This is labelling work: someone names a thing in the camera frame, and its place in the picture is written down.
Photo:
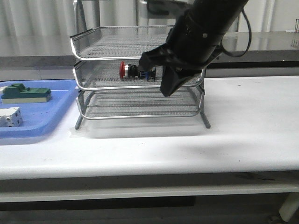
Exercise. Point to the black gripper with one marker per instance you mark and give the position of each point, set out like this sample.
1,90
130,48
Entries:
189,46

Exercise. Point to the red emergency stop button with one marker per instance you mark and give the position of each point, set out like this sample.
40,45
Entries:
132,72

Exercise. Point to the silver mesh tray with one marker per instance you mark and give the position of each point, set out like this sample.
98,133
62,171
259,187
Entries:
139,103
118,42
103,75

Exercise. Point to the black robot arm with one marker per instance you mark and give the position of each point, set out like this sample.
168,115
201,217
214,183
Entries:
233,9

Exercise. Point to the dark granite counter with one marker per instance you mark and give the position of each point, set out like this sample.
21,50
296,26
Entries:
272,49

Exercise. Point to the blue plastic tray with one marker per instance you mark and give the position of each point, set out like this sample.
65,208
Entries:
40,119

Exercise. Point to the green terminal block component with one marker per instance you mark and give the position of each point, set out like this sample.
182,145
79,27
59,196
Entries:
19,93

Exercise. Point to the white circuit breaker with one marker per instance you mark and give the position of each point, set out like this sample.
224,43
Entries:
10,117

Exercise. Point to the white table leg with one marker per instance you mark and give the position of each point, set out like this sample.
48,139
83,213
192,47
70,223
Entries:
289,206

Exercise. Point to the silver wire rack frame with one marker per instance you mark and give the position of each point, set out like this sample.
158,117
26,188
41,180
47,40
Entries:
80,23

